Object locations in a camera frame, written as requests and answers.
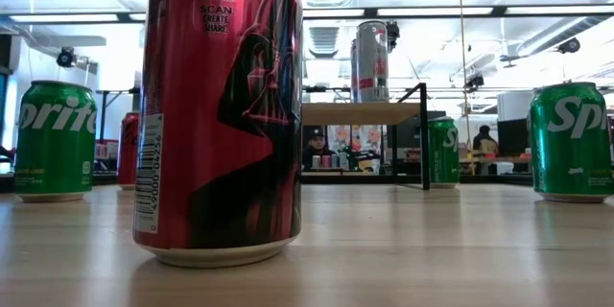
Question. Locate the person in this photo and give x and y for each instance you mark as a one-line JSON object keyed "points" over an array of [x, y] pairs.
{"points": [[316, 151], [485, 146]]}

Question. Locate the green Sprite can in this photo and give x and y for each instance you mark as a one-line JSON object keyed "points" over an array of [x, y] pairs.
{"points": [[441, 158], [55, 153], [571, 153]]}

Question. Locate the black ceiling camera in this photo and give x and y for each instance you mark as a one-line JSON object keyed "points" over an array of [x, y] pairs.
{"points": [[66, 58], [392, 33], [570, 45], [475, 81]]}

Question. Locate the small red can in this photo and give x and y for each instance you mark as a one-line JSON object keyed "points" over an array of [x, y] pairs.
{"points": [[326, 161]]}

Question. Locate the black aluminium table frame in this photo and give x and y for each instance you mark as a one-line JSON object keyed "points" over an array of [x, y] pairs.
{"points": [[360, 178]]}

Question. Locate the tall silver can black lid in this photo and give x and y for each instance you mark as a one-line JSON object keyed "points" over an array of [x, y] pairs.
{"points": [[373, 62]]}

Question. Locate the black monitor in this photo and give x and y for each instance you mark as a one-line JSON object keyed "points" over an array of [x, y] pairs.
{"points": [[513, 136]]}

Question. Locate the small silver can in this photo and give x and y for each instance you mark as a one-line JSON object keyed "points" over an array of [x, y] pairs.
{"points": [[336, 160], [316, 161]]}

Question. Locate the wooden shelf black legs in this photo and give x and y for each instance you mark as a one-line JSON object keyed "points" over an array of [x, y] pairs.
{"points": [[355, 112]]}

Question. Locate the red Darth Vader cola can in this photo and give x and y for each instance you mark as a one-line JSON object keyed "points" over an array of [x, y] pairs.
{"points": [[201, 129]]}

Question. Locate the ceiling air vent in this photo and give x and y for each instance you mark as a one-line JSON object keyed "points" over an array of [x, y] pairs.
{"points": [[323, 38]]}

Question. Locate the floral poster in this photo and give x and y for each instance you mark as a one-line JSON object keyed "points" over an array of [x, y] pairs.
{"points": [[343, 136]]}

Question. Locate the white cabinet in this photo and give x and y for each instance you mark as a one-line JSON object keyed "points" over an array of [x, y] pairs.
{"points": [[515, 105]]}

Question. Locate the grey ventilation duct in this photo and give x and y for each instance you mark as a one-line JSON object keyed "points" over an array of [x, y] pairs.
{"points": [[551, 36]]}

